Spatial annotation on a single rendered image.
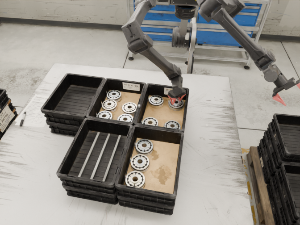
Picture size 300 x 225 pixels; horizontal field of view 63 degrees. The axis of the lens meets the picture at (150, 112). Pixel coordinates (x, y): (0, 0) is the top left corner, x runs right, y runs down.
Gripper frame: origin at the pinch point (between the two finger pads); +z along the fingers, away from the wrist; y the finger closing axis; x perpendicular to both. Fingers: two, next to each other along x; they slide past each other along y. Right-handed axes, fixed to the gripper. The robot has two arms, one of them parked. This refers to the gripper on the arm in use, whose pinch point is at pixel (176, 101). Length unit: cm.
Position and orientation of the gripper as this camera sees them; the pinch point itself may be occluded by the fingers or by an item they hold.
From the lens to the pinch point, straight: 166.4
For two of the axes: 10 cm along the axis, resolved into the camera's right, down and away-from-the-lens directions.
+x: -5.9, -5.6, 5.8
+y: 8.0, -4.1, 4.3
